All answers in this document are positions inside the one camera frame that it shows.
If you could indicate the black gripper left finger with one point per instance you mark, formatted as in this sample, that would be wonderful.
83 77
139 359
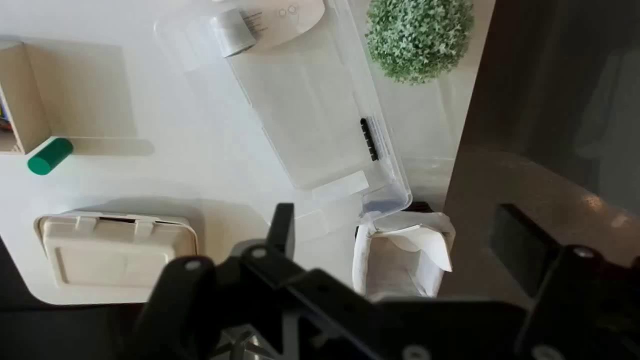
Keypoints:
282 230

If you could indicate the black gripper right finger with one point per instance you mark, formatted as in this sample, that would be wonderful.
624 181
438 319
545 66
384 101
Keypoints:
526 251

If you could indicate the clear plastic container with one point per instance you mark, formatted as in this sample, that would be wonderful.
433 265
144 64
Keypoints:
301 121

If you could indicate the black tray with white paper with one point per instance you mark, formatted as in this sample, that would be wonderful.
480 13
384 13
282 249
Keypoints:
401 260

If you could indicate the black marker pen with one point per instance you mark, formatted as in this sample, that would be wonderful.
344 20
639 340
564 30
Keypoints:
368 139

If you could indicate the white takeout box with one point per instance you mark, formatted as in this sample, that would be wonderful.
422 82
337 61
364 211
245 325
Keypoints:
112 256

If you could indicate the white cylinder roll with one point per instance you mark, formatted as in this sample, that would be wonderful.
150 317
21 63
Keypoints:
232 33

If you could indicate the crumpled white paper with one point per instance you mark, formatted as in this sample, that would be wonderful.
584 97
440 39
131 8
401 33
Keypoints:
287 20

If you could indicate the green potted plant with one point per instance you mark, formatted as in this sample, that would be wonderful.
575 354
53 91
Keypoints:
417 36

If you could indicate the green cylinder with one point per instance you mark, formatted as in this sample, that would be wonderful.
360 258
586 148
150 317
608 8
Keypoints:
48 157

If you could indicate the open wooden box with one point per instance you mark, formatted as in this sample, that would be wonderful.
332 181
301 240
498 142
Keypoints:
27 101

